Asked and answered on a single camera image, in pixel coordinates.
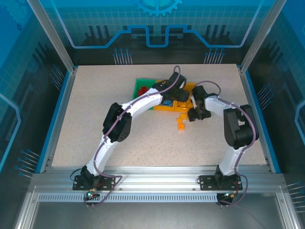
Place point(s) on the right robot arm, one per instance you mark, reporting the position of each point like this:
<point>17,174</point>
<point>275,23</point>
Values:
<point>238,128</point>

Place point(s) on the aluminium table side rail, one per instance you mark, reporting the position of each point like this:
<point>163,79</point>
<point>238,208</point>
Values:
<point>61,119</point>
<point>247,95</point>

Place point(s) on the blue table side trim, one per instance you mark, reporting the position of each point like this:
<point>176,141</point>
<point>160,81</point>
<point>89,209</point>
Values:
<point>48,143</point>
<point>273,162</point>

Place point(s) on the dark printed side wall panel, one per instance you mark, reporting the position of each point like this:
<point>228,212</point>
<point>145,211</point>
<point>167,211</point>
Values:
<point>290,95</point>
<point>19,95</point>

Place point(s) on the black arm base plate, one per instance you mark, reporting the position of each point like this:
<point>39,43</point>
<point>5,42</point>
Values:
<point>107,182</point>
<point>207,182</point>

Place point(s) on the metal lower shelf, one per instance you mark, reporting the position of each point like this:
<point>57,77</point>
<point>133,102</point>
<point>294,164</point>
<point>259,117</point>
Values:
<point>155,214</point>

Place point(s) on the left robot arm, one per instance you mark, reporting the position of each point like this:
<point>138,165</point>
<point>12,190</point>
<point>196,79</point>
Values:
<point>143,105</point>

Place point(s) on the blue printed back panel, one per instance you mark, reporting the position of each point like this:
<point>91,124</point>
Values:
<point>152,28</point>

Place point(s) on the blue lego brick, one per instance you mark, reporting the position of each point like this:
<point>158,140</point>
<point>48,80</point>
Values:
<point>167,103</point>

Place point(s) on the yellow plastic bin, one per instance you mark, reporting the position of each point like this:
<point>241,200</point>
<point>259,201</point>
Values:
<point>158,108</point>
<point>183,109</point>

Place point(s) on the green plastic bin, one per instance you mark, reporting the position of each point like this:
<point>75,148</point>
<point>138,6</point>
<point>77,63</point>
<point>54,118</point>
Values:
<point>137,93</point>

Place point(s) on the aluminium front rail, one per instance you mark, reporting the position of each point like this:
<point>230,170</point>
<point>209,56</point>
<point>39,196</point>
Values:
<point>155,179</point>

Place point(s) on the aluminium frame post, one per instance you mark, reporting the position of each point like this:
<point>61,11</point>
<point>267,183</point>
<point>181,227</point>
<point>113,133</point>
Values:
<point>52,35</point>
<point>259,35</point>

